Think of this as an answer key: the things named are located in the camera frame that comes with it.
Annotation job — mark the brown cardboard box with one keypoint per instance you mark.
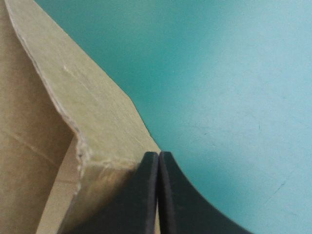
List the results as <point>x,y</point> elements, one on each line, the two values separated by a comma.
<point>56,117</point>

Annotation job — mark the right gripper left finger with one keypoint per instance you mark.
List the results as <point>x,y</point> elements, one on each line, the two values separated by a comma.
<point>136,200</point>

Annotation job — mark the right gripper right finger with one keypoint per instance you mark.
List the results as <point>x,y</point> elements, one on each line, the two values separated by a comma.
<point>185,209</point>

